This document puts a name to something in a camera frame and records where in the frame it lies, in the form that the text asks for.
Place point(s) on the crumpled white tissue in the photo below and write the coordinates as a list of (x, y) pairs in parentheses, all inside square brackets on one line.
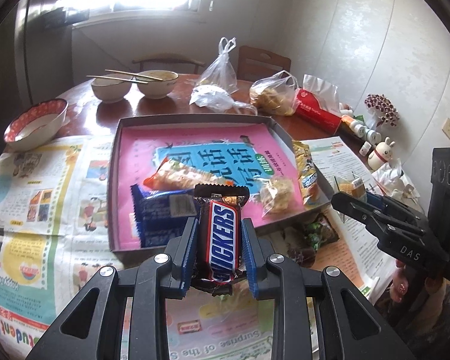
[(395, 182)]

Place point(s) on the tall clear plastic bag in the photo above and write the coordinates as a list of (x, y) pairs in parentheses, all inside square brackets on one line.
[(221, 72)]

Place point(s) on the Snickers bar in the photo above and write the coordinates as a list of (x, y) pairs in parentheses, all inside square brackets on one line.
[(218, 249)]

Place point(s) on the black refrigerator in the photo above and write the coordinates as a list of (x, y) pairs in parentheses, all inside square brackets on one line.
[(35, 54)]

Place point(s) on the rabbit figurine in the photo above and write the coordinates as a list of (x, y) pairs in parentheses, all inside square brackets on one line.
[(381, 154)]

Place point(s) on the person's right hand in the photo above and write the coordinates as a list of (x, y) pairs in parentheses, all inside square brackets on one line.
[(421, 326)]

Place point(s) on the small yellow cake packet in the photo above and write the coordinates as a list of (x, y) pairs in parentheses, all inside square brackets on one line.
[(353, 186)]

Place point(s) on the orange cracker packet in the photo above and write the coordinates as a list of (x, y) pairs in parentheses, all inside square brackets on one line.
[(175, 175)]

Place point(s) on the small white bottle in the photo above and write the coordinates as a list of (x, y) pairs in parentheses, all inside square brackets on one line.
[(373, 137)]

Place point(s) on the red rimmed bowl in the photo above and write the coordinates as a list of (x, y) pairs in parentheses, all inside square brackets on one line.
[(36, 126)]

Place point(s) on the right white bowl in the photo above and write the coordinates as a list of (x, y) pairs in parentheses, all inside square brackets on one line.
[(156, 84)]

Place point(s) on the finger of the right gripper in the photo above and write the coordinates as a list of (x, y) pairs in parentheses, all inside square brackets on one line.
[(396, 212), (392, 239)]

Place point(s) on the student newspaper sheet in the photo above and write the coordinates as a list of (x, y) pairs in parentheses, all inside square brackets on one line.
[(54, 237)]

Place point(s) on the right newspaper sheet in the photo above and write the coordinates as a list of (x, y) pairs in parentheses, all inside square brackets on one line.
[(366, 265)]

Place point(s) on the black snack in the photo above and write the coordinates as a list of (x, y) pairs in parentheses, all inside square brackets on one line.
[(320, 232)]

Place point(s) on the left white bowl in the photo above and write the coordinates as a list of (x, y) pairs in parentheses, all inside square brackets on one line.
[(110, 91)]

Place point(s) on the red tissue pack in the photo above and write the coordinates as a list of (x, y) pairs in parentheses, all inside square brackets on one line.
[(318, 103)]

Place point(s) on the white bowl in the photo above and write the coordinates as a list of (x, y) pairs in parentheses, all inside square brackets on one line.
[(110, 91), (156, 84)]

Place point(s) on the orange capped bottle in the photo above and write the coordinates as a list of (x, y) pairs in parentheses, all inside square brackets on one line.
[(355, 125)]

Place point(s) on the red flower decoration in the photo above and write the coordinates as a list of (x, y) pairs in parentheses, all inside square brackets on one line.
[(382, 111)]

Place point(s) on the blue biscuit packet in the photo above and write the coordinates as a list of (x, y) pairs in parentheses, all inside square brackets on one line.
[(161, 215)]

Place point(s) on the plastic bag of fried snacks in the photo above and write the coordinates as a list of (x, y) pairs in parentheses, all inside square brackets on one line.
[(276, 94)]

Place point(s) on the clear pastry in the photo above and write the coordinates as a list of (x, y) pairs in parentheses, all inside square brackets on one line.
[(277, 196)]

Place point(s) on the crumpled white plastic bag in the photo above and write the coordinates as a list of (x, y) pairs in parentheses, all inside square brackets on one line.
[(219, 100)]

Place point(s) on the yellow cartoon snack packet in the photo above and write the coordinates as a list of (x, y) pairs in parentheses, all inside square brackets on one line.
[(307, 174)]

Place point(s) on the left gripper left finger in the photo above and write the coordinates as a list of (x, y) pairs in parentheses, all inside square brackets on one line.
[(91, 325)]

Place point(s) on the wooden chair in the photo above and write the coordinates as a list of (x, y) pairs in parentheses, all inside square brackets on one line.
[(255, 64)]

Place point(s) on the dark brown cake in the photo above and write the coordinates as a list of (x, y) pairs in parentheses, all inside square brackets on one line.
[(304, 256)]

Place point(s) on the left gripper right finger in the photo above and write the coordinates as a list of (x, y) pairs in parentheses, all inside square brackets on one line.
[(317, 314)]

